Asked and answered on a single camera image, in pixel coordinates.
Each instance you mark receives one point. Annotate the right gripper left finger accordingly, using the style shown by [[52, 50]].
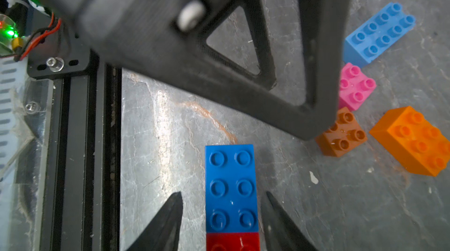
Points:
[[162, 233]]

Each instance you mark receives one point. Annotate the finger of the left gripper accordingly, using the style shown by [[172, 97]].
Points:
[[231, 39], [322, 24]]

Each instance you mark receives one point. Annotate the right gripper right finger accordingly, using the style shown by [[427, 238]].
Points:
[[280, 232]]

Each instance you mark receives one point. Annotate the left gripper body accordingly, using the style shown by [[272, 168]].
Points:
[[153, 37]]

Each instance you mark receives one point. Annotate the red rectangular brick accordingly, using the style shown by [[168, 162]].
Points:
[[246, 241]]

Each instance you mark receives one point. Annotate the blue rectangular brick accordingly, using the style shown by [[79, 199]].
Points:
[[230, 189]]

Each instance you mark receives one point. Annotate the light blue long brick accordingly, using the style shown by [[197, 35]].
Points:
[[377, 34]]

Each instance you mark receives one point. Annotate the pink square brick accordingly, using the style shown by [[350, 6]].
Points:
[[354, 87]]

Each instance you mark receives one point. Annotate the brown square brick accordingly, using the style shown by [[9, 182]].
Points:
[[343, 136]]

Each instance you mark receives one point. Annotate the orange rectangular brick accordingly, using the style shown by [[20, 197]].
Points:
[[414, 142]]

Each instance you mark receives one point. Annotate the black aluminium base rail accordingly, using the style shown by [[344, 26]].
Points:
[[79, 208]]

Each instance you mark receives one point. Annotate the white cable duct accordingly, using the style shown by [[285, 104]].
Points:
[[13, 82]]

